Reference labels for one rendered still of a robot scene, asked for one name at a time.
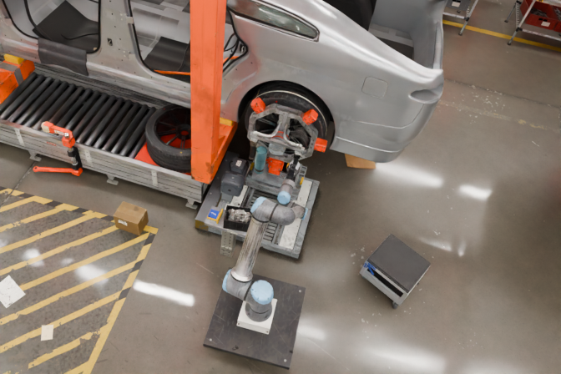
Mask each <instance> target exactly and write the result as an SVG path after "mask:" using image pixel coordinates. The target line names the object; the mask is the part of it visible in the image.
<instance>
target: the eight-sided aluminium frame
mask: <svg viewBox="0 0 561 374"><path fill-rule="evenodd" d="M272 113H275V114H282V115H284V116H286V117H287V116H288V117H291V118H293V119H297V120H298V121H299V122H300V123H301V125H302V126H303V127H304V128H305V130H306V131H307V132H308V134H309V135H310V136H311V142H310V145H309V149H305V151H304V153H301V157H300V159H304V158H307V157H311V156H312V154H313V150H314V146H315V143H316V139H317V135H318V131H317V129H316V128H315V127H314V125H313V124H309V125H307V124H306V123H305V122H304V121H303V117H304V113H303V112H302V111H300V110H297V109H292V108H288V107H286V106H282V105H279V104H271V105H268V106H266V107H265V110H264V112H261V113H259V114H257V113H256V112H255V111H254V112H253V113H252V114H251V116H250V119H249V121H250V122H249V128H248V134H247V138H248V139H249V140H251V138H250V132H252V133H254V131H255V121H256V120H257V119H259V118H262V117H264V116H266V115H268V114H272ZM260 146H264V147H266V148H267V146H266V145H265V144H264V143H263V142H262V141H261V140H259V141H258V143H257V145H256V148H258V147H260ZM293 156H294V154H286V153H284V154H283V155H274V154H272V153H271V152H270V151H269V149H268V148H267V155H266V157H271V158H272V159H278V160H281V161H284V162H286V163H290V162H291V161H293V160H294V158H293ZM300 159H299V160H300Z"/></svg>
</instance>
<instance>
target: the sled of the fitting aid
mask: <svg viewBox="0 0 561 374"><path fill-rule="evenodd" d="M254 166H255V158H254V160H253V162H252V164H251V166H250V170H249V172H248V174H247V176H246V178H245V185H246V186H249V187H252V188H255V189H258V190H263V191H265V192H269V193H272V194H274V195H278V194H279V192H280V189H281V187H280V186H277V185H273V184H268V183H266V182H263V181H259V180H257V179H252V178H251V176H252V174H253V171H254ZM306 170H307V167H305V166H302V167H301V172H300V174H299V177H298V180H297V182H296V187H295V190H293V191H292V194H291V200H296V201H297V199H298V196H299V193H300V191H301V186H302V183H303V180H304V178H305V174H306Z"/></svg>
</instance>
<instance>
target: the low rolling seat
mask: <svg viewBox="0 0 561 374"><path fill-rule="evenodd" d="M430 266H431V263H430V262H429V261H427V260H426V259H424V258H423V257H422V256H421V255H419V254H418V253H417V252H416V251H415V250H413V249H412V248H410V247H409V246H408V245H406V244H405V243H403V242H402V241H401V240H399V239H398V238H397V237H396V236H395V235H393V234H390V235H389V236H388V237H387V238H386V239H385V240H384V241H383V242H382V243H381V244H380V245H379V246H378V247H377V248H376V249H375V251H374V252H373V253H372V254H371V255H370V256H369V257H368V259H367V260H366V262H365V263H364V265H363V267H362V268H361V271H360V274H361V277H362V278H363V279H367V280H369V281H370V282H371V283H372V284H373V285H374V286H375V287H377V288H378V289H379V290H380V291H382V292H383V293H384V294H386V295H387V296H388V297H389V298H391V299H392V300H393V302H392V307H393V308H394V309H397V306H399V305H401V303H402V302H403V301H404V300H405V299H406V297H407V296H408V294H409V293H410V292H411V291H412V289H413V288H414V287H415V286H416V285H418V284H419V280H420V279H421V278H422V277H423V275H424V274H425V273H426V271H427V270H428V268H429V267H430Z"/></svg>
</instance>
